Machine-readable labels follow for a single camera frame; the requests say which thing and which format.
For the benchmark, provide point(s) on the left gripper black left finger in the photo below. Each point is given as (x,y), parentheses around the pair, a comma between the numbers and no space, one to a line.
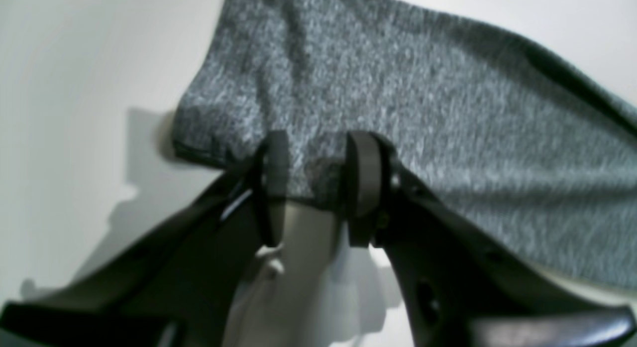
(173,287)

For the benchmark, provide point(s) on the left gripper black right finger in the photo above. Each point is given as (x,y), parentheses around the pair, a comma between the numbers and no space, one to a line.
(460,287)

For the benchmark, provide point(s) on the grey long-sleeve T-shirt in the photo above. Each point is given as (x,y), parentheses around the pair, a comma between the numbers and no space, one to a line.
(502,130)

